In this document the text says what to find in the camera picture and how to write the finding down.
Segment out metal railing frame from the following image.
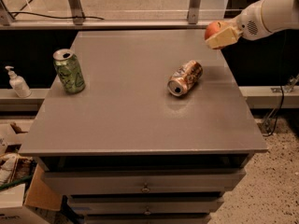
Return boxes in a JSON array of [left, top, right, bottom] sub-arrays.
[[0, 0, 244, 31]]

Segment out orange soda can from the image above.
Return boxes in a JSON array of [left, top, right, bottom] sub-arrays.
[[167, 61, 203, 97]]

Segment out green soda can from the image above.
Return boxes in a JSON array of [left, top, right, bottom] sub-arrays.
[[53, 49, 85, 94]]

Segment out black cable right side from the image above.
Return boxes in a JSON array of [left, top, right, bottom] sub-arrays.
[[262, 84, 286, 138]]

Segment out cardboard box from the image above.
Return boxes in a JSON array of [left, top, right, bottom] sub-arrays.
[[24, 165, 63, 211]]

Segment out white pump bottle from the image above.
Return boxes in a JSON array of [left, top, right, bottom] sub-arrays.
[[5, 66, 31, 98]]

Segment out black cable on floor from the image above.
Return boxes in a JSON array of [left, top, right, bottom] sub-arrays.
[[8, 10, 107, 21]]

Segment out red apple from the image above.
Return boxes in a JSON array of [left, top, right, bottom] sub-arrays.
[[205, 21, 228, 39]]

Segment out white box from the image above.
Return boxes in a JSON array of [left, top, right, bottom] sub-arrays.
[[0, 184, 49, 224]]

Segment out grey drawer cabinet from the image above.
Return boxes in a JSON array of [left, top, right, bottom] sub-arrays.
[[21, 30, 266, 224]]

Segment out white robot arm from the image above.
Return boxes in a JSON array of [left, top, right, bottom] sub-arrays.
[[205, 0, 299, 49]]

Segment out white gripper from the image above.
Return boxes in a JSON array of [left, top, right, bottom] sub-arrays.
[[206, 0, 271, 49]]

